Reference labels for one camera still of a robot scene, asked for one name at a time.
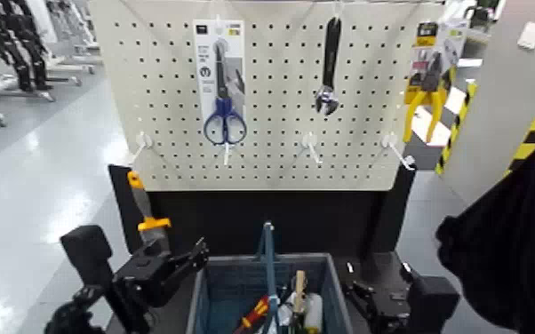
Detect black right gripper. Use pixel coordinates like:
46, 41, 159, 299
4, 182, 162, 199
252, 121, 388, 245
341, 252, 414, 334

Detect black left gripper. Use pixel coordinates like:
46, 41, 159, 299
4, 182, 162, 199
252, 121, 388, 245
112, 236, 211, 310

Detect grey-blue plastic crate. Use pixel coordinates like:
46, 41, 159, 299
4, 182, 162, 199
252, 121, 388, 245
185, 252, 355, 334

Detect blue crate handle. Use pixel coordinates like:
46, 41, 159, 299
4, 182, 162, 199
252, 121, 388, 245
257, 220, 281, 334

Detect white cylindrical roll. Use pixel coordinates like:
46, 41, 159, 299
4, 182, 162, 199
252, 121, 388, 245
303, 292, 324, 334

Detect black display stand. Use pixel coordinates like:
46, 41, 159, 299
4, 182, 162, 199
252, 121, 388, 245
108, 163, 418, 334

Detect red and yellow screwdriver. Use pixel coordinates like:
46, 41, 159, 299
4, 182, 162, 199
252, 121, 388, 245
234, 294, 271, 334

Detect white pegboard hook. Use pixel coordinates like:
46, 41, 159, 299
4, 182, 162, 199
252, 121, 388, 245
129, 131, 155, 162
381, 132, 417, 171
300, 131, 323, 165
221, 141, 236, 168

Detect cream perforated pegboard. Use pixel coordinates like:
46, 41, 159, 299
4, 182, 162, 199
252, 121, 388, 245
89, 0, 447, 192

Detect dark cloth-covered object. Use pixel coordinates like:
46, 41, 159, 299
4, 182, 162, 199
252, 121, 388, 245
435, 145, 535, 334

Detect black adjustable wrench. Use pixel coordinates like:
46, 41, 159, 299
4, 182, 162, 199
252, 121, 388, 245
314, 16, 343, 116

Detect grey pillar with hazard tape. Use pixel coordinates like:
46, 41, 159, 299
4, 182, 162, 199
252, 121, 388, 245
434, 0, 535, 206

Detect grey carded tool package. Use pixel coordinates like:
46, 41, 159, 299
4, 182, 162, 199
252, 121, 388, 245
437, 17, 470, 87

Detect black humanoid robot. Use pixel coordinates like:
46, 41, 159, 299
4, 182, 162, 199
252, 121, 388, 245
0, 0, 54, 93

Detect wooden-handled tool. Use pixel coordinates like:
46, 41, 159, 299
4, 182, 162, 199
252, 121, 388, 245
292, 269, 307, 315

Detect orange-handled metal scraper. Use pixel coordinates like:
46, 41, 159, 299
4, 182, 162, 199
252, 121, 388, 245
126, 170, 173, 248

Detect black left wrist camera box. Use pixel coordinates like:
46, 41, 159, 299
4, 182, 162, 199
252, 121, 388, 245
59, 224, 116, 287

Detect carded blue-handled scissors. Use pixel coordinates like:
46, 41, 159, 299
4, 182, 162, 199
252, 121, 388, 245
193, 18, 249, 147

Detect carded yellow-handled pliers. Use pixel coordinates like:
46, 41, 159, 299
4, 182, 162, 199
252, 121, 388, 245
402, 20, 458, 144

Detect white wall plate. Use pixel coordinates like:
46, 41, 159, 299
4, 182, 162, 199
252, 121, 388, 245
516, 20, 535, 51

